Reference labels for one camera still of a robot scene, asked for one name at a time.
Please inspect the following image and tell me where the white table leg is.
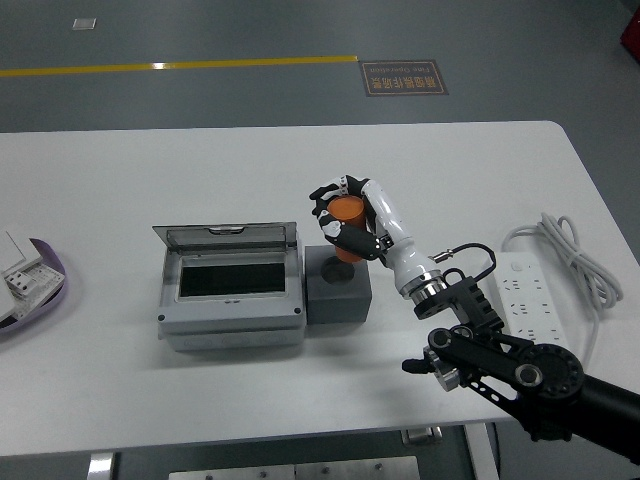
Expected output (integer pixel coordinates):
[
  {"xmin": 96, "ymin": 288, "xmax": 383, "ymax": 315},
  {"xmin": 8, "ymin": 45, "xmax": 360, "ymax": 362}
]
[
  {"xmin": 462, "ymin": 423, "xmax": 500, "ymax": 480},
  {"xmin": 86, "ymin": 452, "xmax": 117, "ymax": 480}
]

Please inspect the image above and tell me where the white power cable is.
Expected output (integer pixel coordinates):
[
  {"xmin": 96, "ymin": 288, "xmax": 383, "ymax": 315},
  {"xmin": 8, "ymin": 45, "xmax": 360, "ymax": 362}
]
[{"xmin": 500, "ymin": 211, "xmax": 624, "ymax": 367}]

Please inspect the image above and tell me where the purple tray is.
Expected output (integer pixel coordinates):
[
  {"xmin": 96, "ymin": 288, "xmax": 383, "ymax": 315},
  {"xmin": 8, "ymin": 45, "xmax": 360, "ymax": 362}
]
[{"xmin": 0, "ymin": 237, "xmax": 69, "ymax": 342}]

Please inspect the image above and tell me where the grey metal base plate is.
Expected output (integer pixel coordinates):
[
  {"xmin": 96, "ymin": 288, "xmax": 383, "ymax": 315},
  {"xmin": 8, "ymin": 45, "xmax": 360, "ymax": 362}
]
[{"xmin": 167, "ymin": 455, "xmax": 422, "ymax": 480}]

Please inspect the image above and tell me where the brown floor sign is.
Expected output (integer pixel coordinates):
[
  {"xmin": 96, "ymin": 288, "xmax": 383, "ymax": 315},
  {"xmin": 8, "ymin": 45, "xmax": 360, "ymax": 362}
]
[{"xmin": 359, "ymin": 59, "xmax": 450, "ymax": 98}]

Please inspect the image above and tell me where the metal table bracket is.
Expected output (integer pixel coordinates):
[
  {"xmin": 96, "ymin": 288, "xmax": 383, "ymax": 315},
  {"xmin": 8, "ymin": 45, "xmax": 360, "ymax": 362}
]
[{"xmin": 401, "ymin": 426, "xmax": 444, "ymax": 447}]

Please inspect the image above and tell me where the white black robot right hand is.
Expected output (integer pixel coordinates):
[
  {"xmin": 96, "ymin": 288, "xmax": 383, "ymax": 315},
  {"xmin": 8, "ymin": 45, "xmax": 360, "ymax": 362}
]
[{"xmin": 308, "ymin": 173, "xmax": 442, "ymax": 297}]

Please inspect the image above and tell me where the grey cube with round hole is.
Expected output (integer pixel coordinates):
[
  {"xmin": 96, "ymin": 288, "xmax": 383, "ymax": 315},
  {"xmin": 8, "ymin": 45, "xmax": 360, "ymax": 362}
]
[{"xmin": 303, "ymin": 244, "xmax": 374, "ymax": 327}]

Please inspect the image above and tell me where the red object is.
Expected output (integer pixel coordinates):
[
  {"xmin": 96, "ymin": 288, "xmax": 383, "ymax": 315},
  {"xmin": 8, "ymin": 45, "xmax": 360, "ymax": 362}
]
[{"xmin": 618, "ymin": 9, "xmax": 640, "ymax": 52}]

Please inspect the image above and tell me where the white power strip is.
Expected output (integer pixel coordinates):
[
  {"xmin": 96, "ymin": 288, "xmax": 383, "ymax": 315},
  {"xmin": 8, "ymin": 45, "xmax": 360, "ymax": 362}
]
[{"xmin": 491, "ymin": 250, "xmax": 572, "ymax": 352}]

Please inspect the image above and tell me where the grey enclosure box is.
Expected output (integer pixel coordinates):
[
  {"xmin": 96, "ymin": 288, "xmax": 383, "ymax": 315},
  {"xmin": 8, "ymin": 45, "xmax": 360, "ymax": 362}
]
[{"xmin": 151, "ymin": 221, "xmax": 308, "ymax": 353}]

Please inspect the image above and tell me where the orange cylinder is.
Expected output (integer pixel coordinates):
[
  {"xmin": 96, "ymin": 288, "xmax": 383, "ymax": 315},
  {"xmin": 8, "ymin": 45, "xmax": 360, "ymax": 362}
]
[{"xmin": 327, "ymin": 195, "xmax": 370, "ymax": 264}]

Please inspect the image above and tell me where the white socket module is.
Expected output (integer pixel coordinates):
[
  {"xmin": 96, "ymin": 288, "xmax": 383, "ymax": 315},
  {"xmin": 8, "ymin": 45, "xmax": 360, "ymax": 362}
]
[{"xmin": 2, "ymin": 268, "xmax": 39, "ymax": 302}]

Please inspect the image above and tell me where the white flat switch panel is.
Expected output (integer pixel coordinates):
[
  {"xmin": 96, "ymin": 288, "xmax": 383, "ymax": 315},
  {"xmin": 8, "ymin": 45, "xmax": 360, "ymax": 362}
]
[{"xmin": 0, "ymin": 229, "xmax": 44, "ymax": 275}]

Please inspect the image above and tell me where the yellow floor tape line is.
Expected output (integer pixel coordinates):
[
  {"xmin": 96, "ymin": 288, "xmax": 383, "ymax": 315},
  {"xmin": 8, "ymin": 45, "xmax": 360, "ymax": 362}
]
[{"xmin": 0, "ymin": 54, "xmax": 360, "ymax": 79}]

